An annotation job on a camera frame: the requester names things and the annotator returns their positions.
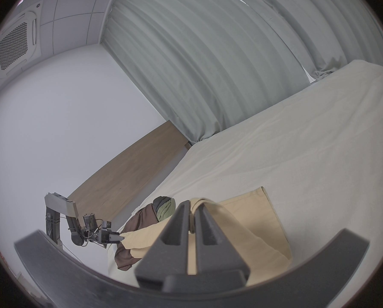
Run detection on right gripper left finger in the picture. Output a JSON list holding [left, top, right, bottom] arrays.
[[134, 200, 192, 293]]

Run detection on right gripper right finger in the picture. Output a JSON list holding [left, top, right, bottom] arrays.
[[193, 203, 252, 288]]

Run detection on tan shorts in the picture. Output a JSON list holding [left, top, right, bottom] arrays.
[[119, 186, 291, 286]]

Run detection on bed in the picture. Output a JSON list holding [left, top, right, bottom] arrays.
[[68, 59, 383, 298]]

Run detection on brown garment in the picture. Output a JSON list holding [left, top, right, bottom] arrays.
[[114, 203, 161, 270]]

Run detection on green garment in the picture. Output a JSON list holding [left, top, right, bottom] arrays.
[[157, 200, 176, 223]]

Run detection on grey-green curtain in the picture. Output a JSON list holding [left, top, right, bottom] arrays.
[[217, 0, 383, 81], [101, 0, 314, 144]]

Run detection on white ceiling air conditioner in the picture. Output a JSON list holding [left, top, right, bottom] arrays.
[[0, 0, 44, 79]]

